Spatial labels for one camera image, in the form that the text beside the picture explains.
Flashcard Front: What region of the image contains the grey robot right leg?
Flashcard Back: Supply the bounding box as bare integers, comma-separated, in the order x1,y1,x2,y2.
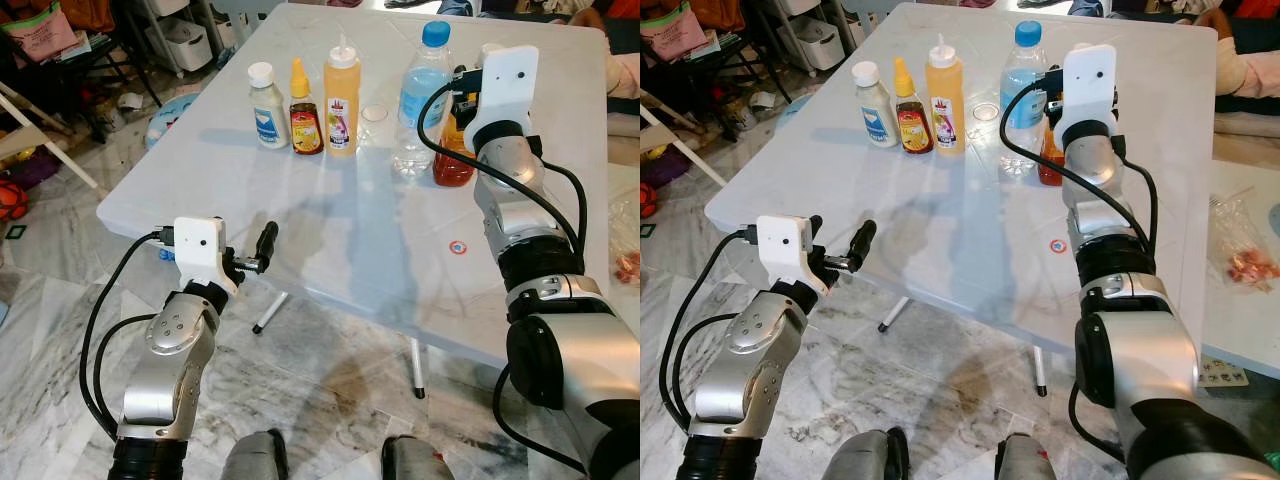
995,433,1059,480
382,435,456,480

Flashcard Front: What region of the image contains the clear bag of snacks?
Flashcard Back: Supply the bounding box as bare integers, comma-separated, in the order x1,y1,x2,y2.
1205,195,1280,291
610,195,641,286

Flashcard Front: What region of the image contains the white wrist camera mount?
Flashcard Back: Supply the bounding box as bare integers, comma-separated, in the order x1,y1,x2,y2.
755,215,831,296
1052,44,1118,151
172,216,241,293
465,45,539,151

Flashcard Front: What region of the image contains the tall yellow sauce bottle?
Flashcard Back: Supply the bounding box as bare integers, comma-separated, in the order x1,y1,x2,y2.
925,35,967,156
322,35,361,156

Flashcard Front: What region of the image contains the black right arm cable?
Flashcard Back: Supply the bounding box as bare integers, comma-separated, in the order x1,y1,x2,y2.
415,66,589,261
1000,66,1161,256

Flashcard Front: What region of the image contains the pink paper bag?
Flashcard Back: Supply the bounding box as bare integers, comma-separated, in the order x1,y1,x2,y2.
640,5,709,61
5,8,81,63

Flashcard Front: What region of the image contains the white folding table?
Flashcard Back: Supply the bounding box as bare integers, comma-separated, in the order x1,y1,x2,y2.
97,0,641,401
705,0,1226,396

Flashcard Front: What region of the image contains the seated person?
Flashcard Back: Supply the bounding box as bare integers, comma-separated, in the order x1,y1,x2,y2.
1195,8,1280,101
570,8,641,101

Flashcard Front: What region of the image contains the small yellow-capped honey bottle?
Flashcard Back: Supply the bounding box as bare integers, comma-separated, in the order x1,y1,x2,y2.
288,58,325,156
893,57,934,155

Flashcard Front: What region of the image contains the white side table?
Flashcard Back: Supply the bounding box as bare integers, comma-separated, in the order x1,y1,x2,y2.
605,160,641,311
1195,160,1280,381

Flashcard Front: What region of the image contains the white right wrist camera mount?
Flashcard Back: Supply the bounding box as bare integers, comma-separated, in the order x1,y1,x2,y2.
1052,44,1118,151
465,45,539,151

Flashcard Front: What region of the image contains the grey robot left leg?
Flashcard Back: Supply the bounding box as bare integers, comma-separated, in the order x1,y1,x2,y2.
220,430,291,480
830,428,911,480

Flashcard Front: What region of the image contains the blue-capped clear water bottle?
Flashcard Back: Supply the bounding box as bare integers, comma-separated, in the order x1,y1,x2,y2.
392,20,453,179
998,20,1051,173

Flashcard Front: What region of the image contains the white plastic storage bin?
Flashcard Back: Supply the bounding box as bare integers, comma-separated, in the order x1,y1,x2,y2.
790,15,851,71
150,15,213,76

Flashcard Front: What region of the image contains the white squeeze bottle blue label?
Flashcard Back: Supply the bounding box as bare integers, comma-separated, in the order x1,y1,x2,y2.
852,62,901,149
247,62,291,151

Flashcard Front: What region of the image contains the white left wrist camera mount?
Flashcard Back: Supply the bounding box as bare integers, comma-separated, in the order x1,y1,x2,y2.
755,215,831,296
172,216,241,293

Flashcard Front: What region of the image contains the grey robot leg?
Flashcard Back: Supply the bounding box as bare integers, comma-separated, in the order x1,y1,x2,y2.
382,435,456,480
995,433,1059,480
220,430,291,480
830,428,911,480

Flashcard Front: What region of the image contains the amber sauce bottle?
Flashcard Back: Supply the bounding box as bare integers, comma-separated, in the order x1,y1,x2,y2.
1038,122,1067,188
433,100,477,188

